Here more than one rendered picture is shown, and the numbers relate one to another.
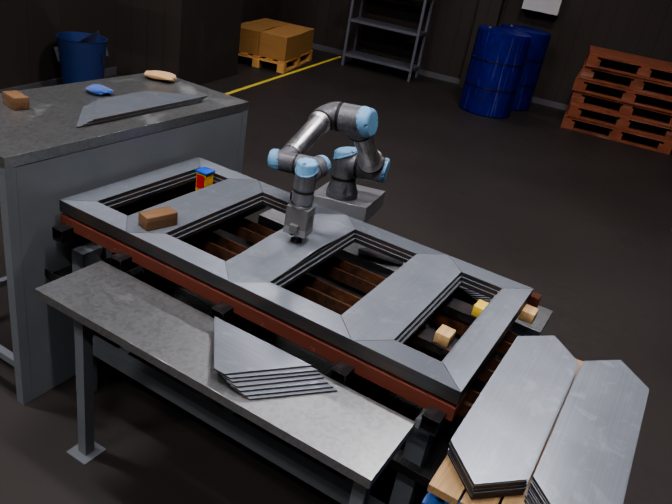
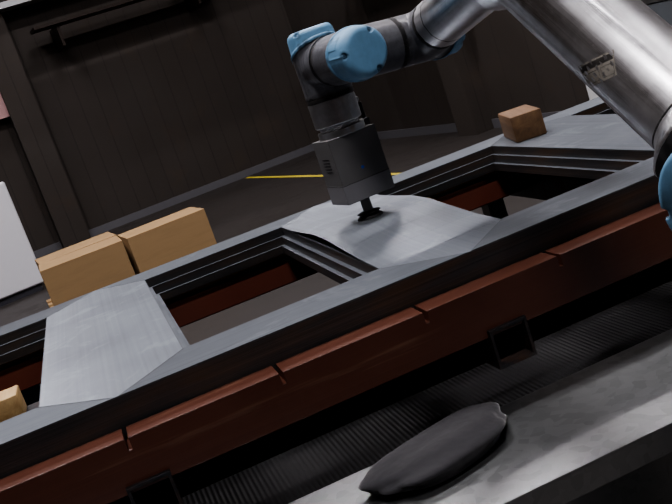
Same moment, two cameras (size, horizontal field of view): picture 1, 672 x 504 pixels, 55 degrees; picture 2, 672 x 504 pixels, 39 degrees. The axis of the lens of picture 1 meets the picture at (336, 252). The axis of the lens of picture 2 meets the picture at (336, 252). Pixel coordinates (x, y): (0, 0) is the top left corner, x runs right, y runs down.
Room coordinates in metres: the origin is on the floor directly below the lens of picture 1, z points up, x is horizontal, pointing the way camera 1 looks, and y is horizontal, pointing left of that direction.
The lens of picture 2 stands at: (3.15, -0.83, 1.15)
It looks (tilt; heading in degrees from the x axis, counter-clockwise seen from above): 12 degrees down; 141
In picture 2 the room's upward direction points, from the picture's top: 19 degrees counter-clockwise
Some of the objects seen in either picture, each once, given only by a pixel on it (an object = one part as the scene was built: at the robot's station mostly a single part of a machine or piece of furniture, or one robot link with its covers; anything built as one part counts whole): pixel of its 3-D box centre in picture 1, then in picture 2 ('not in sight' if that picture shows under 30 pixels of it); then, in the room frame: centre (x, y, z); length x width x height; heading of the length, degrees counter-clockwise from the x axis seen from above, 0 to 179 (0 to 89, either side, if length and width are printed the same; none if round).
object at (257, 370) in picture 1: (254, 367); not in sight; (1.44, 0.17, 0.77); 0.45 x 0.20 x 0.04; 64
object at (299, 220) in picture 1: (297, 218); (350, 160); (2.04, 0.15, 0.97); 0.10 x 0.09 x 0.16; 162
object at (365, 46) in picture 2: (312, 167); (358, 53); (2.15, 0.13, 1.12); 0.11 x 0.11 x 0.08; 73
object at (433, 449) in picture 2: (381, 254); (440, 449); (2.42, -0.19, 0.70); 0.20 x 0.10 x 0.03; 80
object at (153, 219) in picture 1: (158, 218); (521, 123); (2.01, 0.63, 0.89); 0.12 x 0.06 x 0.05; 139
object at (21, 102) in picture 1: (15, 100); not in sight; (2.42, 1.34, 1.08); 0.10 x 0.06 x 0.05; 53
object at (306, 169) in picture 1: (306, 175); (320, 63); (2.06, 0.15, 1.12); 0.09 x 0.08 x 0.11; 163
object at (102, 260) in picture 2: not in sight; (128, 264); (-2.47, 2.00, 0.21); 1.14 x 0.78 x 0.42; 71
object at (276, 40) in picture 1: (273, 44); not in sight; (9.07, 1.36, 0.22); 1.26 x 0.91 x 0.45; 163
